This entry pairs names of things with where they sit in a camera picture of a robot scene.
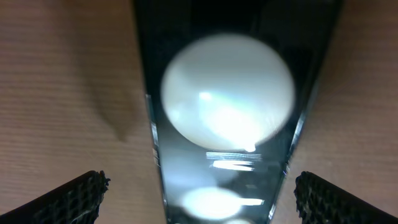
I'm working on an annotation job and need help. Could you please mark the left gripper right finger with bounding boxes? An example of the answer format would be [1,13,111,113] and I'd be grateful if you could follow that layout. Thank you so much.
[294,171,397,224]

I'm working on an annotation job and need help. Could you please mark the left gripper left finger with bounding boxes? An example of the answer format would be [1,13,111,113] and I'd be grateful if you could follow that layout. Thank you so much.
[1,170,110,224]

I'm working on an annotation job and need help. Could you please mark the black Samsung flip phone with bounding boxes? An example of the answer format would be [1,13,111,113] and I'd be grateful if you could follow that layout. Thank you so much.
[132,1,343,223]

